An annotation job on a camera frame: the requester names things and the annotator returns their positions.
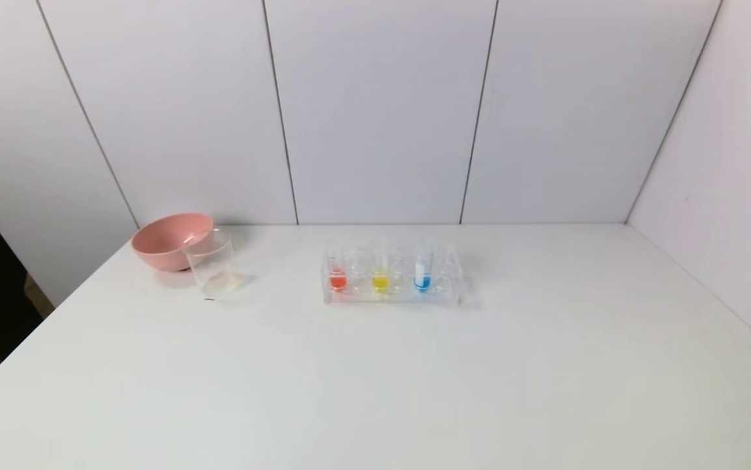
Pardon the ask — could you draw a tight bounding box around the test tube with red pigment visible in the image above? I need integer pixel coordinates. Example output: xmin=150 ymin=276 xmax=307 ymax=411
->
xmin=328 ymin=245 xmax=348 ymax=292

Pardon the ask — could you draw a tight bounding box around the clear acrylic test tube rack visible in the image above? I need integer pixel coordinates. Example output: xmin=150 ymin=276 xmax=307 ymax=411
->
xmin=321 ymin=242 xmax=467 ymax=307

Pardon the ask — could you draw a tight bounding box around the test tube with yellow pigment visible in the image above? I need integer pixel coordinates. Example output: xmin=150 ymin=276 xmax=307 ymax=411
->
xmin=371 ymin=238 xmax=391 ymax=294

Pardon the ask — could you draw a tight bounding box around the clear glass beaker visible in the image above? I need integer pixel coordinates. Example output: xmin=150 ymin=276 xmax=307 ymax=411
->
xmin=181 ymin=228 xmax=246 ymax=301

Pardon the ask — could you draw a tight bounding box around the pink bowl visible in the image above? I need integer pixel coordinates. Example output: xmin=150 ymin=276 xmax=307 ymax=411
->
xmin=130 ymin=212 xmax=215 ymax=272

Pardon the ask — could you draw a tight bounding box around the test tube with blue pigment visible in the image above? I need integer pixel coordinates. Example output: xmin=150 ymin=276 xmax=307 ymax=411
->
xmin=414 ymin=243 xmax=433 ymax=293

